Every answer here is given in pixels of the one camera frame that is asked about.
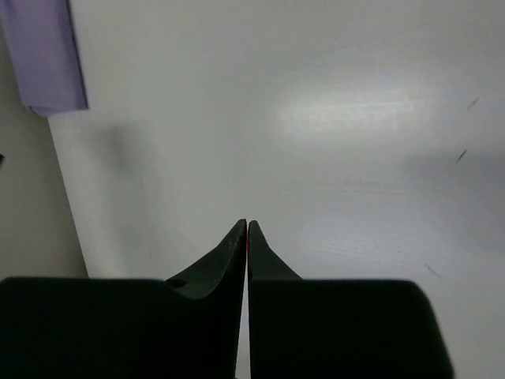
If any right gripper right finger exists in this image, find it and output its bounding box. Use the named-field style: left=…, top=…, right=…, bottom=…
left=248, top=221, right=454, bottom=378

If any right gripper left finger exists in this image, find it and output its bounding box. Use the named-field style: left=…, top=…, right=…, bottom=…
left=1, top=220, right=247, bottom=378

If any purple t shirt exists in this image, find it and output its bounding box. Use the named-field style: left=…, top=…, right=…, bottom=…
left=1, top=0, right=88, bottom=118

